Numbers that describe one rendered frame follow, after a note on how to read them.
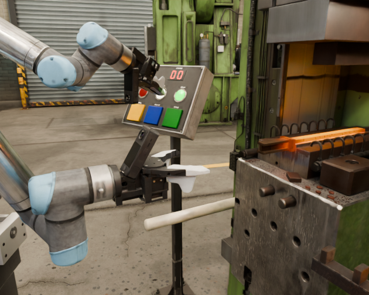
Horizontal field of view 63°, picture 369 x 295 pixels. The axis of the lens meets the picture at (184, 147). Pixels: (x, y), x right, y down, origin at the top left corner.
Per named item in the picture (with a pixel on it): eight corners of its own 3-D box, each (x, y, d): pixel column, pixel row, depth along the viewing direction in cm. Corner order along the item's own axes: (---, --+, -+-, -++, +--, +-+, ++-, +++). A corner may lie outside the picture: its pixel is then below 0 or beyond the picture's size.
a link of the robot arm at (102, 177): (85, 162, 64) (92, 175, 57) (106, 158, 66) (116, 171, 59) (88, 194, 66) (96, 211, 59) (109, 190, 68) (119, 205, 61)
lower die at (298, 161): (306, 179, 81) (310, 149, 79) (257, 158, 98) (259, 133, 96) (397, 157, 99) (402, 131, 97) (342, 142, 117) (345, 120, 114)
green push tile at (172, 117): (175, 128, 112) (182, 109, 113) (161, 125, 117) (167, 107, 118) (178, 129, 114) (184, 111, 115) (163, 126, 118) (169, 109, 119)
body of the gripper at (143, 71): (161, 66, 100) (138, 46, 91) (153, 89, 99) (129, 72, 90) (145, 65, 105) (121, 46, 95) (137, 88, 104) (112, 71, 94)
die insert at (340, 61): (334, 65, 80) (338, 41, 79) (311, 64, 87) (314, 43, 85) (399, 64, 93) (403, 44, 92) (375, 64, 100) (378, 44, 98)
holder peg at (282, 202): (284, 211, 76) (285, 201, 75) (276, 206, 78) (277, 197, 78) (296, 207, 78) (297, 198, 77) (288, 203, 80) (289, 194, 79)
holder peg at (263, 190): (263, 199, 83) (264, 189, 82) (256, 195, 85) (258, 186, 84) (274, 195, 85) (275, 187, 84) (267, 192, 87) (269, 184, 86)
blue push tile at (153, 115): (156, 124, 118) (162, 106, 119) (142, 122, 123) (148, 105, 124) (159, 126, 120) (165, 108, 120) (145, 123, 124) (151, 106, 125)
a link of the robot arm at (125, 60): (118, 65, 86) (101, 65, 91) (129, 73, 90) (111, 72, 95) (127, 41, 87) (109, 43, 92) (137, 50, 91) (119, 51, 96)
